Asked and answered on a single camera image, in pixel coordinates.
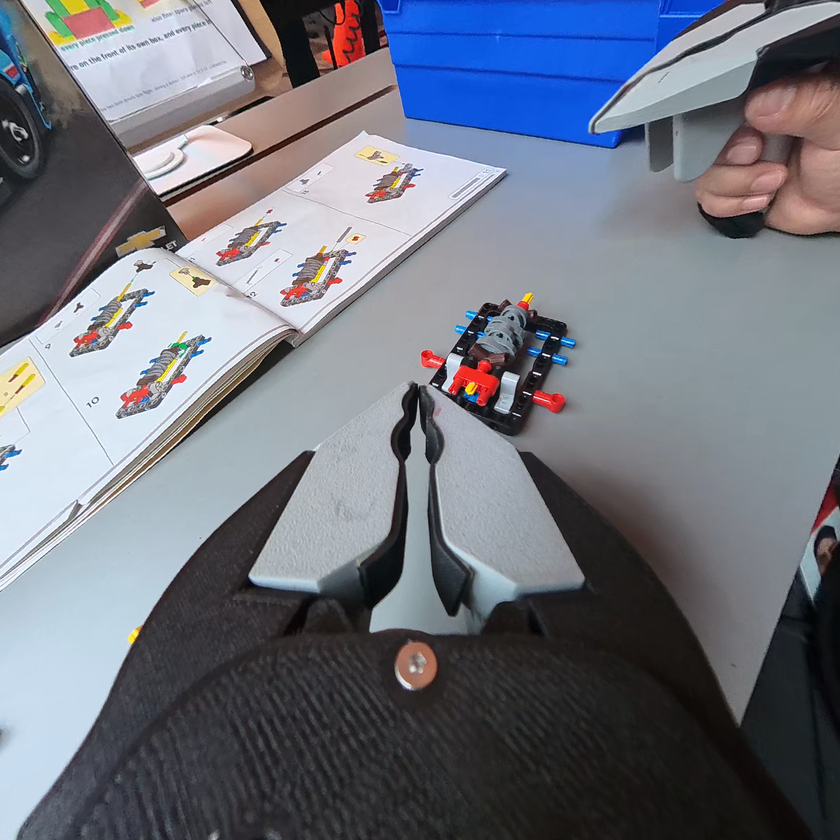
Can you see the red and white printed card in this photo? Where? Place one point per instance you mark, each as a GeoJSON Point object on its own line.
{"type": "Point", "coordinates": [820, 551]}

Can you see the white flat stand base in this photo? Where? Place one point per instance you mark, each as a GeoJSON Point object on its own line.
{"type": "Point", "coordinates": [190, 154]}

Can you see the orange striped cone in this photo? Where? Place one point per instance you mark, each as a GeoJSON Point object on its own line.
{"type": "Point", "coordinates": [344, 33]}

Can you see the blue plastic bin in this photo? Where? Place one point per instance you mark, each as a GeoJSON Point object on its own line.
{"type": "Point", "coordinates": [525, 59]}

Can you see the open lego instruction booklet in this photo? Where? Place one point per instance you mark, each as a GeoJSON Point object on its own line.
{"type": "Point", "coordinates": [197, 341]}

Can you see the person's right hand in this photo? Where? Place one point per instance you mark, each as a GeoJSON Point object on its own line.
{"type": "Point", "coordinates": [800, 177]}

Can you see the black lego set box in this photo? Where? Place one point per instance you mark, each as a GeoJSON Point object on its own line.
{"type": "Point", "coordinates": [59, 197]}

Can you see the printed instruction sign sheet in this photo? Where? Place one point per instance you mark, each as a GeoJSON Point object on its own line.
{"type": "Point", "coordinates": [144, 52]}

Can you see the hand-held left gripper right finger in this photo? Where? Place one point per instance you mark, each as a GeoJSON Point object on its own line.
{"type": "Point", "coordinates": [499, 518]}

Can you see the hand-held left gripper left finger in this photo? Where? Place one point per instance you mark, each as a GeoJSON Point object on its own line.
{"type": "Point", "coordinates": [341, 512]}

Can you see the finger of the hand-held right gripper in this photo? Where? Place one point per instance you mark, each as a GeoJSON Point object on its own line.
{"type": "Point", "coordinates": [722, 23]}
{"type": "Point", "coordinates": [682, 92]}

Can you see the black lego chassis assembly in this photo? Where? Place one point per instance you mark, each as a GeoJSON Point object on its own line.
{"type": "Point", "coordinates": [505, 361]}

